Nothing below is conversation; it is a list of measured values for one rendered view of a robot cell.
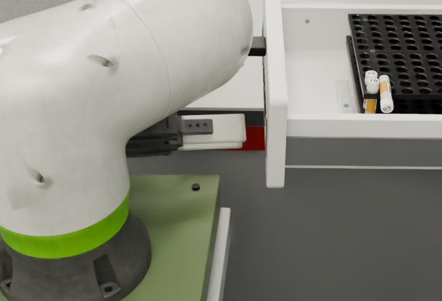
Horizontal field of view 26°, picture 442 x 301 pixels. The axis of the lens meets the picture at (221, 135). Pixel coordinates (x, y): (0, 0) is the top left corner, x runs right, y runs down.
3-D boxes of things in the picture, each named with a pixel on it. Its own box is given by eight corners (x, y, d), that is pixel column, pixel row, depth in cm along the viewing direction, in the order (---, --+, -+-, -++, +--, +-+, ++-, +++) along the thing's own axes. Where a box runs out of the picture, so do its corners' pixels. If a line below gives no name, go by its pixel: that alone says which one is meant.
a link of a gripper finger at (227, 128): (178, 117, 102) (179, 115, 101) (243, 115, 103) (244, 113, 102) (179, 144, 101) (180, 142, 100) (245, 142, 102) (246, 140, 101)
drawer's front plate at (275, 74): (266, 190, 98) (270, 100, 91) (261, 50, 121) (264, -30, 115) (283, 190, 98) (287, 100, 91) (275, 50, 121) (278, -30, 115)
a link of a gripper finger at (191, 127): (163, 122, 101) (166, 114, 98) (211, 121, 101) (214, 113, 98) (164, 136, 100) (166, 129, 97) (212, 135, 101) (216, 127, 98)
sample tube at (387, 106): (392, 79, 98) (396, 110, 95) (381, 84, 99) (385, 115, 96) (386, 71, 98) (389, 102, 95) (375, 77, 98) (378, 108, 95)
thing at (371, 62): (363, 98, 98) (364, 94, 97) (347, 18, 112) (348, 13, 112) (381, 99, 98) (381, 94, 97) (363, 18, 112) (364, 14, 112)
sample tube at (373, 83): (364, 114, 101) (367, 76, 98) (375, 115, 100) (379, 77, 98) (363, 120, 100) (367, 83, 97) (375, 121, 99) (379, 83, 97)
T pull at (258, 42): (232, 69, 102) (232, 57, 101) (233, 35, 108) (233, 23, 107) (266, 69, 102) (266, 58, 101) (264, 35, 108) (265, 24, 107)
